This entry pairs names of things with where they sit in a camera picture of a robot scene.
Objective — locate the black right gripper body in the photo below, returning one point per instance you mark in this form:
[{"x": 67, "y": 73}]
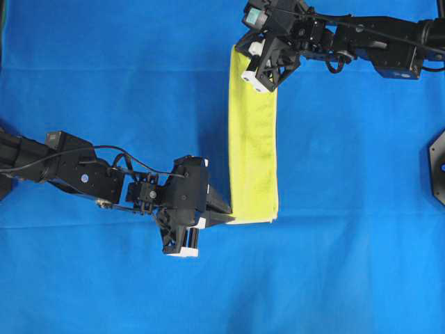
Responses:
[{"x": 271, "y": 60}]

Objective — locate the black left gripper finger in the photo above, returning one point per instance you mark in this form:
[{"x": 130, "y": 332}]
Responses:
[
  {"x": 216, "y": 203},
  {"x": 213, "y": 218}
]

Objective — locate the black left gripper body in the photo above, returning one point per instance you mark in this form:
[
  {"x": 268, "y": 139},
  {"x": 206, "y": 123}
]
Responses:
[{"x": 181, "y": 201}]

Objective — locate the yellow-green towel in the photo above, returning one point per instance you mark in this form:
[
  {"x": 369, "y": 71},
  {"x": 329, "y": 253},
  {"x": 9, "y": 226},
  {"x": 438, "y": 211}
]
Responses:
[{"x": 252, "y": 148}]

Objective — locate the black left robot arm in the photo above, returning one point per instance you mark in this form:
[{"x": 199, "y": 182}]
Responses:
[{"x": 79, "y": 171}]

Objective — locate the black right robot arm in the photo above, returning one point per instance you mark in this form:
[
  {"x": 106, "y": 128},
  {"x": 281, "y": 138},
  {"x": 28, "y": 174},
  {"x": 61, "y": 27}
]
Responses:
[{"x": 279, "y": 38}]

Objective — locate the blue table cloth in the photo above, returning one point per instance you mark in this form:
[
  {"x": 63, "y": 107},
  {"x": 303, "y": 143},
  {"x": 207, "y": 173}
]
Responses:
[{"x": 358, "y": 244}]

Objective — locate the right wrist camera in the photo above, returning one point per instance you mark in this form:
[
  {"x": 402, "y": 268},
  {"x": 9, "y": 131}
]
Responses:
[{"x": 275, "y": 16}]

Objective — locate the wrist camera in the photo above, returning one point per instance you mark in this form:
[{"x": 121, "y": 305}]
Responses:
[
  {"x": 275, "y": 16},
  {"x": 58, "y": 140}
]

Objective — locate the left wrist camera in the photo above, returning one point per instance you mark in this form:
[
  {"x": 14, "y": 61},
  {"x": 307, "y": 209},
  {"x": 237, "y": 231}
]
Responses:
[{"x": 58, "y": 140}]

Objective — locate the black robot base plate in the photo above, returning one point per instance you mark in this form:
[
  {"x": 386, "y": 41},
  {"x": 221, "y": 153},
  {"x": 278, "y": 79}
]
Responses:
[{"x": 432, "y": 169}]

